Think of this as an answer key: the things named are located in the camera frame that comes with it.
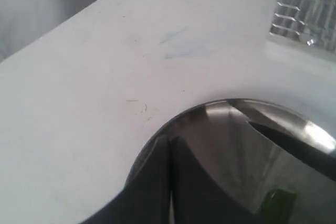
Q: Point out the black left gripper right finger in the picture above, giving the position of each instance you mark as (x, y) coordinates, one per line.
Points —
(195, 195)

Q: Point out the round stainless steel plate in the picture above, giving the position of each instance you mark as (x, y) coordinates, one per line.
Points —
(250, 147)

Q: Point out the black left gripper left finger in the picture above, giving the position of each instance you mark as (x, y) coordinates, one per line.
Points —
(146, 196)

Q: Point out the wire mesh utensil holder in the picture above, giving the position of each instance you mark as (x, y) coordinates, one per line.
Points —
(310, 22)

